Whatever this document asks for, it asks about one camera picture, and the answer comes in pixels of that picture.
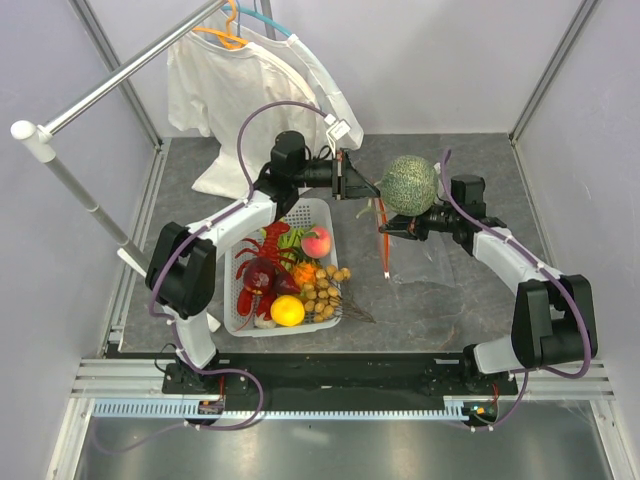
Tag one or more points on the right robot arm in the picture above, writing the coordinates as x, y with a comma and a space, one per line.
553, 324

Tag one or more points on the white garlic bulb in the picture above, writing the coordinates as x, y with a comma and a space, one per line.
261, 322

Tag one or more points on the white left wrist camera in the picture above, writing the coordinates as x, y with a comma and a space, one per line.
335, 129

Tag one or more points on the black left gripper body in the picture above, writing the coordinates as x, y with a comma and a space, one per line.
321, 174

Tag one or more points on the pink peach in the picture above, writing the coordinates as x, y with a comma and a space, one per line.
316, 243

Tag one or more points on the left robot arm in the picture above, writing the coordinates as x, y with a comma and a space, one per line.
181, 274

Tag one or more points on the blue clothes hanger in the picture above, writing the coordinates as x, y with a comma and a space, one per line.
261, 13

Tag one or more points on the white plastic basket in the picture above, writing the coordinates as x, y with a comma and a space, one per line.
306, 213

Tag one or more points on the orange clothes hanger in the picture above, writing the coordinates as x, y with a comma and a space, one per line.
226, 37

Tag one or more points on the yellow lemon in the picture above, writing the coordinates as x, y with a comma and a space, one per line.
287, 311

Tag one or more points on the blue-grey cable duct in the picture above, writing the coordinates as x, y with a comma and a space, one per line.
451, 410

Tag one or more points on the green leafy vegetable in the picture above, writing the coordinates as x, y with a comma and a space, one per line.
289, 244

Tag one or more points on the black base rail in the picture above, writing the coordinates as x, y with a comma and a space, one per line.
323, 380

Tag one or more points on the white t-shirt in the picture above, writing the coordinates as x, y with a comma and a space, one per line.
245, 97

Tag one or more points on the red toy lobster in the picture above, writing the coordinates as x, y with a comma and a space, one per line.
248, 304

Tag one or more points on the brown longan bunch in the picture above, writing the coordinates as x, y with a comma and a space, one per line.
329, 297

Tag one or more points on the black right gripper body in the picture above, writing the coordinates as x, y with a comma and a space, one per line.
436, 218

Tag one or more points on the clear orange-zipper zip bag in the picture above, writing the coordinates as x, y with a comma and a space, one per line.
406, 261

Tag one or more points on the green netted melon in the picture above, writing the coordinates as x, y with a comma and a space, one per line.
409, 185

